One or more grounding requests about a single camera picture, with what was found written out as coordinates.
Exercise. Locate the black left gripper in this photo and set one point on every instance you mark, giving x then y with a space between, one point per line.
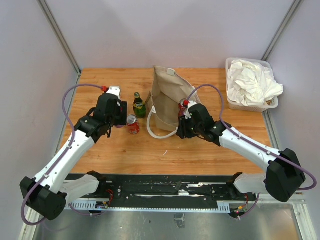
121 109

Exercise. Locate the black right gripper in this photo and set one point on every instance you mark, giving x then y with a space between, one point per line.
182 131

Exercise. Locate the red Coke can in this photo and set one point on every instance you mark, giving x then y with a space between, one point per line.
182 106
132 124

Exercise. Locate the green glass bottle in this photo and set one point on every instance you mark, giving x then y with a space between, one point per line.
139 106

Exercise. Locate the tan canvas tote bag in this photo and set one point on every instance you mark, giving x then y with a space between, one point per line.
168 90

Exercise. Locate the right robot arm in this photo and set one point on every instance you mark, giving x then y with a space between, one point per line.
283 173

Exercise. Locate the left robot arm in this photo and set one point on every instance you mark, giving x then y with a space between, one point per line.
46 193

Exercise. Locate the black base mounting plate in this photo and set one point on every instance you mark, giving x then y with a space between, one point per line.
215 187

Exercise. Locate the crumpled white cloth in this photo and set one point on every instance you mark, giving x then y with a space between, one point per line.
251 83

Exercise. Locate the white plastic basket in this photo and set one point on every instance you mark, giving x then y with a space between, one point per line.
232 105

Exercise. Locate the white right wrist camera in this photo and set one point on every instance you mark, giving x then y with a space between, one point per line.
187 113

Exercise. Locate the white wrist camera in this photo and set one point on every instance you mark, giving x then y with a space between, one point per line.
114 90
187 113

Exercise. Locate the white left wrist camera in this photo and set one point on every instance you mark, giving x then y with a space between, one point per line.
114 90

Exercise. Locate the aluminium rail frame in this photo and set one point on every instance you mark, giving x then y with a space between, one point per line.
96 204

